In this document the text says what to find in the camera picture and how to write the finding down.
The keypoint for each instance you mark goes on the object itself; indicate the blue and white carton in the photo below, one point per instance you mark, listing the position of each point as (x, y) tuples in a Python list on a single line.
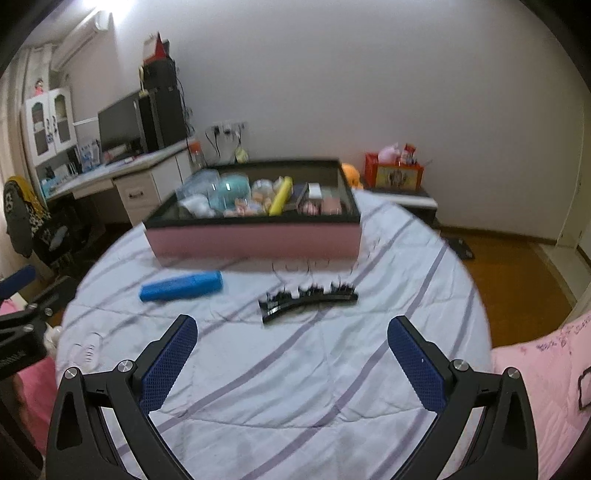
[(89, 153)]

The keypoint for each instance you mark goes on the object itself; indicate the clear plastic box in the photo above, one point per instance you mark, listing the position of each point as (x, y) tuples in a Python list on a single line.
[(198, 182)]

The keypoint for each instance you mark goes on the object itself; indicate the red and white box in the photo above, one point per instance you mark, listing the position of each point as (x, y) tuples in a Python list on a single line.
[(156, 48)]

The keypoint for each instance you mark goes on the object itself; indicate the clear bottle with red cap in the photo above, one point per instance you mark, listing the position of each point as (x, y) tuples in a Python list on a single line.
[(197, 157)]

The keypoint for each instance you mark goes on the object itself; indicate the pink quilted cloth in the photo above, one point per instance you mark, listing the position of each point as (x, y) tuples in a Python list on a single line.
[(545, 397)]

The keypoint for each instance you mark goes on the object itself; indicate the black computer monitor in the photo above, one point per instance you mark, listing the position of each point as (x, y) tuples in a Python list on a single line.
[(119, 124)]

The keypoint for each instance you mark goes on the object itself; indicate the blue and gold box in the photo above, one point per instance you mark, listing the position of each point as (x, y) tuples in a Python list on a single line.
[(298, 194)]

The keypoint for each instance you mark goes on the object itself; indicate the white hutch cabinet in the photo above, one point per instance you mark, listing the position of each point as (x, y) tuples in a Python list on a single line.
[(46, 124)]

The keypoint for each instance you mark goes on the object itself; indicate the white desk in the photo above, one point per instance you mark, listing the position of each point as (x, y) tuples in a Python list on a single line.
[(138, 164)]

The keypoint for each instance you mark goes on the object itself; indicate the white door frame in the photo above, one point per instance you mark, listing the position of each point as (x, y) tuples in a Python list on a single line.
[(575, 221)]

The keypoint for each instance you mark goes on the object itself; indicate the black speaker box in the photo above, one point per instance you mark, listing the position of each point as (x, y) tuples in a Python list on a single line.
[(160, 76)]

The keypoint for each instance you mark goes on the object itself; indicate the pink plush toy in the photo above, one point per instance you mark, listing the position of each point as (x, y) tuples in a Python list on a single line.
[(388, 153)]

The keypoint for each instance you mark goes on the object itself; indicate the white air conditioner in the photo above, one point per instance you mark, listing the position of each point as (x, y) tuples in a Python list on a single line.
[(81, 41)]

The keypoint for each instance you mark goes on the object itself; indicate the white plastic gadget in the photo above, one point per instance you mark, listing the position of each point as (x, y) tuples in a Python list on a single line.
[(196, 205)]

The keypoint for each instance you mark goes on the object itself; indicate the red and white packet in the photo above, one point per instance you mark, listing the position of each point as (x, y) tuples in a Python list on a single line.
[(408, 154)]

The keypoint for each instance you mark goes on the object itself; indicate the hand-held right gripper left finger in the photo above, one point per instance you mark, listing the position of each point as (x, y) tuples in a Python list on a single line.
[(166, 364)]

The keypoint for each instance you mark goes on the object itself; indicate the black hair clip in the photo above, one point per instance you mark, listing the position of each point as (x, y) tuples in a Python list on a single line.
[(300, 302)]

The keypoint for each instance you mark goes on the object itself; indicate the black office chair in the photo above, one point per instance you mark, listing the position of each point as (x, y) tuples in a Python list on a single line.
[(69, 240)]

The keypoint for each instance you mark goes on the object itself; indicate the low black bench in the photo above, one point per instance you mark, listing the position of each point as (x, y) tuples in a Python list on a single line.
[(415, 203)]

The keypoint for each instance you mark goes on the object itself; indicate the blue tube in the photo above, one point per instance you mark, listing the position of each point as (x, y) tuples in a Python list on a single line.
[(180, 286)]

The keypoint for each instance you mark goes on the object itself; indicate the pink box with black rim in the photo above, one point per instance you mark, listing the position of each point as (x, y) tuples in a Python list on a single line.
[(254, 242)]

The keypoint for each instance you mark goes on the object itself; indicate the yellow tube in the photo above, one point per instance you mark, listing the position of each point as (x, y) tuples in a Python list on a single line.
[(281, 196)]

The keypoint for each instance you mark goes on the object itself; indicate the red storage crate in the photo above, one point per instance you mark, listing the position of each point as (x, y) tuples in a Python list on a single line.
[(395, 175)]

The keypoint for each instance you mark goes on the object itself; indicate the snack bag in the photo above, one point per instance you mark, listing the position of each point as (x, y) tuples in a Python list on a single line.
[(241, 154)]

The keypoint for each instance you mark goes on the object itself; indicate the teal round case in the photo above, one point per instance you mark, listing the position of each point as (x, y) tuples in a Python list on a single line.
[(231, 189)]

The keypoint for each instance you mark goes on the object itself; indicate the black computer tower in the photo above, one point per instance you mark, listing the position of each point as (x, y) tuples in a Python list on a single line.
[(164, 120)]

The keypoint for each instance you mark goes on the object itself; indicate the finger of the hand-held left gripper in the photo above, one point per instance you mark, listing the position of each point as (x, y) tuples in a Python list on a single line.
[(55, 295), (16, 281)]

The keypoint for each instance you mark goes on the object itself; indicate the pink pig figurine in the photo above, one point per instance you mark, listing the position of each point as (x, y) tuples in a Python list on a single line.
[(244, 207)]

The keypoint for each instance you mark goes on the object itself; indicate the pink bed sheet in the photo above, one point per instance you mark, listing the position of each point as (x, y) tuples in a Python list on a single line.
[(37, 392)]

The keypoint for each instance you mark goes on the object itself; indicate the black floor scale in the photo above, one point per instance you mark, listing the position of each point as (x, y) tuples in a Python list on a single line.
[(461, 248)]

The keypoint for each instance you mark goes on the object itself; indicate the small doll figurine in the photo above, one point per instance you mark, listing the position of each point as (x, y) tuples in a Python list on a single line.
[(40, 87)]

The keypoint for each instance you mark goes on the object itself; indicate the white wall outlet strip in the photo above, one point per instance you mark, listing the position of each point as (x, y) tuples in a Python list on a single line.
[(228, 127)]

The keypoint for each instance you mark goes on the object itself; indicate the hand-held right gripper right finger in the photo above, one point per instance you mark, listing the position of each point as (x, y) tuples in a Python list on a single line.
[(415, 364)]

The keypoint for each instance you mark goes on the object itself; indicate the orange octopus plush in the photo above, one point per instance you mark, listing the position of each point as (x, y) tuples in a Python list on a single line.
[(353, 175)]

